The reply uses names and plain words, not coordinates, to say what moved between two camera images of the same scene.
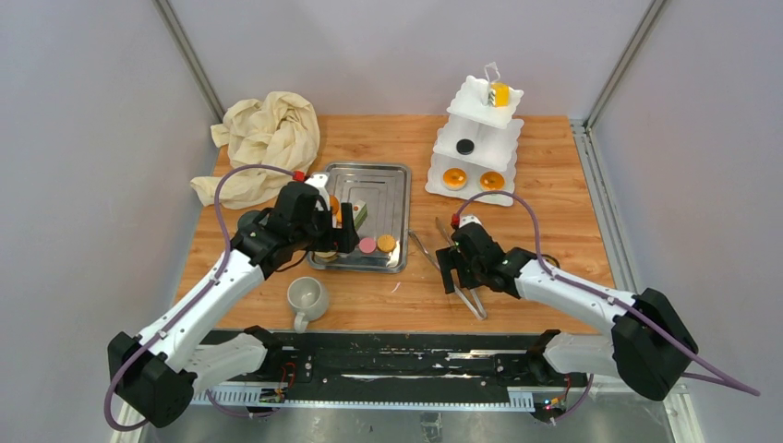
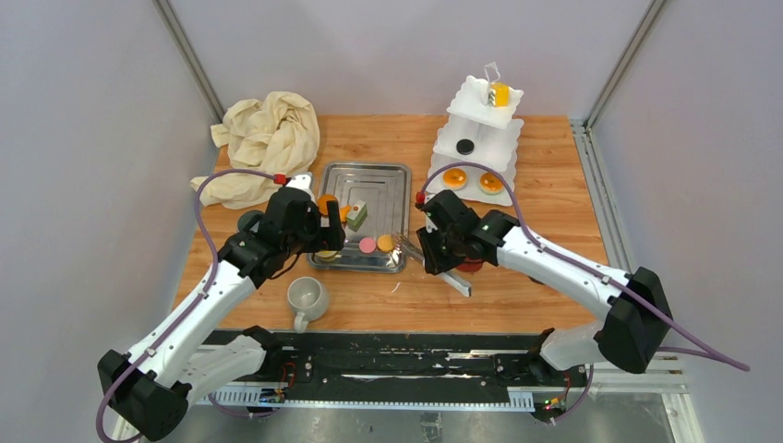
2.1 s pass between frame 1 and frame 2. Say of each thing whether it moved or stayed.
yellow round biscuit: stayed
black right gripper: moved
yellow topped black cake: stayed
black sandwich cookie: stayed
